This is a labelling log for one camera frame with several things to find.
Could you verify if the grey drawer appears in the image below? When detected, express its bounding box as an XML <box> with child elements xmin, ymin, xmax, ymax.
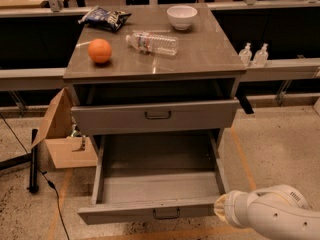
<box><xmin>71</xmin><ymin>100</ymin><xmax>238</xmax><ymax>135</ymax></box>
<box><xmin>78</xmin><ymin>130</ymin><xmax>229</xmax><ymax>225</ymax></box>

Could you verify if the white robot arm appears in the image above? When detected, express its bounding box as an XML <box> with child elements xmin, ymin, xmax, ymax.
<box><xmin>214</xmin><ymin>185</ymin><xmax>320</xmax><ymax>240</ymax></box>

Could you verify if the grey top drawer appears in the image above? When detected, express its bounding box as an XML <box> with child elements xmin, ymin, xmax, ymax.
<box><xmin>71</xmin><ymin>100</ymin><xmax>238</xmax><ymax>135</ymax></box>

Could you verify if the grey drawer cabinet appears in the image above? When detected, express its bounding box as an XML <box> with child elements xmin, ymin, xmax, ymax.
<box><xmin>62</xmin><ymin>2</ymin><xmax>248</xmax><ymax>158</ymax></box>

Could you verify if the left clear pump bottle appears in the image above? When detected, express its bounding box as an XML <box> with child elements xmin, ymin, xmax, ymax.
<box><xmin>239</xmin><ymin>43</ymin><xmax>252</xmax><ymax>66</ymax></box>

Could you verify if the clear pump bottle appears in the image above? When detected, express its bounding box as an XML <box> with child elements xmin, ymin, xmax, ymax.
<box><xmin>239</xmin><ymin>43</ymin><xmax>252</xmax><ymax>66</ymax></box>
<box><xmin>253</xmin><ymin>43</ymin><xmax>268</xmax><ymax>67</ymax></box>

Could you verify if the right clear pump bottle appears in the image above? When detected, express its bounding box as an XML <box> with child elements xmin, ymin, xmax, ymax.
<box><xmin>253</xmin><ymin>43</ymin><xmax>268</xmax><ymax>67</ymax></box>

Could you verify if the brown cardboard box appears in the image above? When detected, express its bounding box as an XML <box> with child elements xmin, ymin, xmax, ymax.
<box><xmin>32</xmin><ymin>89</ymin><xmax>97</xmax><ymax>168</ymax></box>

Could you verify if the clear plastic water bottle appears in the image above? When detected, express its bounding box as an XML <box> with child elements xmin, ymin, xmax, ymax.
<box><xmin>125</xmin><ymin>32</ymin><xmax>179</xmax><ymax>56</ymax></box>

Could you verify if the black floor stand bar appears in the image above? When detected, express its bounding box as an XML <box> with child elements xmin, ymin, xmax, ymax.
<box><xmin>27</xmin><ymin>128</ymin><xmax>40</xmax><ymax>195</ymax></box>

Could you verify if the white bowl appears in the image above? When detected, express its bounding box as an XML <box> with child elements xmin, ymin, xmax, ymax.
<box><xmin>167</xmin><ymin>5</ymin><xmax>198</xmax><ymax>30</ymax></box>

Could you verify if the orange ball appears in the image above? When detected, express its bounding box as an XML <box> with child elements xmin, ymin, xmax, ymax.
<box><xmin>88</xmin><ymin>39</ymin><xmax>112</xmax><ymax>63</ymax></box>

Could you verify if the blue chip bag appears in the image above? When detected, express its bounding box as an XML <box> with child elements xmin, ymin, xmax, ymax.
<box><xmin>78</xmin><ymin>6</ymin><xmax>131</xmax><ymax>32</ymax></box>

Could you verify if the grey metal railing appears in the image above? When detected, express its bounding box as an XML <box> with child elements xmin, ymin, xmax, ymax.
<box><xmin>0</xmin><ymin>0</ymin><xmax>320</xmax><ymax>91</ymax></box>

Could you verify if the black cable on floor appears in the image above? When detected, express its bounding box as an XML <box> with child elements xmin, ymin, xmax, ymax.
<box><xmin>0</xmin><ymin>113</ymin><xmax>71</xmax><ymax>240</ymax></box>

